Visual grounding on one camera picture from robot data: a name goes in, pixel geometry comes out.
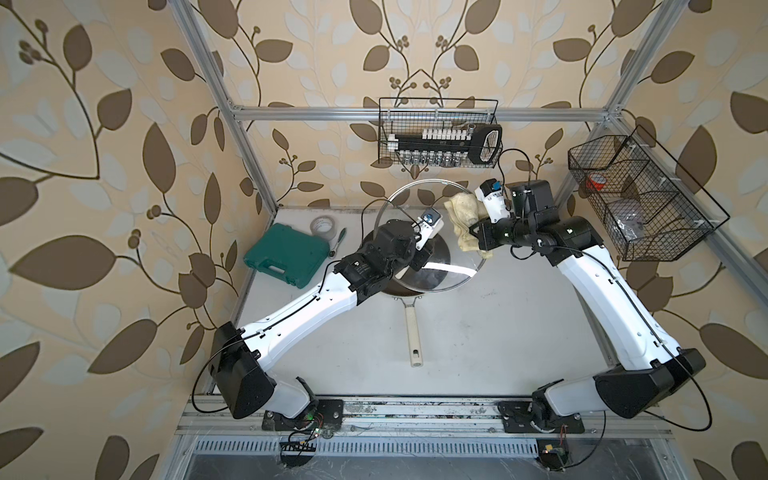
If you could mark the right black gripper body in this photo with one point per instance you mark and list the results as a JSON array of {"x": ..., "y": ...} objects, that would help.
[{"x": 506, "y": 231}]

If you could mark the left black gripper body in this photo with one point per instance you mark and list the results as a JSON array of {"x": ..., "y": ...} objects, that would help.
[{"x": 409, "y": 255}]

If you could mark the yellow cleaning cloth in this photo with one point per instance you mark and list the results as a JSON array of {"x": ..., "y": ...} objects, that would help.
[{"x": 465, "y": 210}]

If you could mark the glass pot lid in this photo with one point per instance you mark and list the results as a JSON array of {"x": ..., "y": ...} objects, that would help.
[{"x": 449, "y": 263}]

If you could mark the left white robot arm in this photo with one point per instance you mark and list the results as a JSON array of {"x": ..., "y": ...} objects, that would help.
[{"x": 242, "y": 356}]

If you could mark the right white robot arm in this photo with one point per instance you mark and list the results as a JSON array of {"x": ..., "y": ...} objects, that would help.
[{"x": 651, "y": 365}]

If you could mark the dark frying pan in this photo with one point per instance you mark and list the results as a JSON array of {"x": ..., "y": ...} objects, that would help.
[{"x": 411, "y": 324}]

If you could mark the clear tape roll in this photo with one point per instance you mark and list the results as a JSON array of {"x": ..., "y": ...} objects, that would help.
[{"x": 324, "y": 227}]

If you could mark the black socket tool set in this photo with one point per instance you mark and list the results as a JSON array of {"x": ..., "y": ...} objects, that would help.
[{"x": 476, "y": 145}]

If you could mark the green plastic tool case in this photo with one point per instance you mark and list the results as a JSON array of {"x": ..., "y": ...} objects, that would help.
[{"x": 287, "y": 255}]

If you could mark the clear plastic bag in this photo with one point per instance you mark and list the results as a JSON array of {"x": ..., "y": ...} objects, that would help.
[{"x": 625, "y": 220}]

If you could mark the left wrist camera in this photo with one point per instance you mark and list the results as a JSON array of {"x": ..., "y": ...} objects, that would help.
[{"x": 428, "y": 225}]

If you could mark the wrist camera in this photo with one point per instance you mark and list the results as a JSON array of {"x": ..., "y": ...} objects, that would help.
[
  {"x": 428, "y": 225},
  {"x": 490, "y": 194}
]

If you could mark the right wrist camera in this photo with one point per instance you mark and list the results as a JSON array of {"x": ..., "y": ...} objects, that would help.
[{"x": 490, "y": 194}]

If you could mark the back wire basket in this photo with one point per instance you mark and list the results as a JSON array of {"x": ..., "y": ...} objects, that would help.
[{"x": 413, "y": 114}]

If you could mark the wire basket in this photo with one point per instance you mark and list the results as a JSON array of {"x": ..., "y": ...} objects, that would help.
[
  {"x": 413, "y": 114},
  {"x": 679, "y": 212}
]

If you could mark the right wire basket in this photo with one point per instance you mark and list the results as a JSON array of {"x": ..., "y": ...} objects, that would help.
[{"x": 679, "y": 212}]

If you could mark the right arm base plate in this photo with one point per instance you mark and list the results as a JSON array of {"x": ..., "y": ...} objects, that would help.
[{"x": 529, "y": 416}]

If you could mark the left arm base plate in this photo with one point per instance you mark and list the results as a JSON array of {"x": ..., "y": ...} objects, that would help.
[{"x": 325, "y": 415}]

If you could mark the aluminium mounting rail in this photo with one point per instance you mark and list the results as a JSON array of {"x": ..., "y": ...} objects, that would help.
[{"x": 410, "y": 427}]

